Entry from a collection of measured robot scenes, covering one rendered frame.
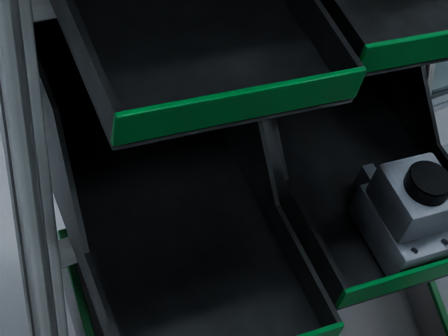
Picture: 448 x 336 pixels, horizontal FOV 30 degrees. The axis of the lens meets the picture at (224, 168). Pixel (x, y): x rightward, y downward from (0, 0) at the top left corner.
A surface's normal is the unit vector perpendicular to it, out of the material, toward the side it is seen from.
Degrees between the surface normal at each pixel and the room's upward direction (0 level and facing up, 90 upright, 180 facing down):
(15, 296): 0
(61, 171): 90
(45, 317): 90
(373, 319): 45
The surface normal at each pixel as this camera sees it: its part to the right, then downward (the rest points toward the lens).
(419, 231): 0.39, 0.76
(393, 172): 0.18, -0.61
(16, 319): 0.00, -0.88
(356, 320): 0.30, -0.32
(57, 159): -0.91, 0.20
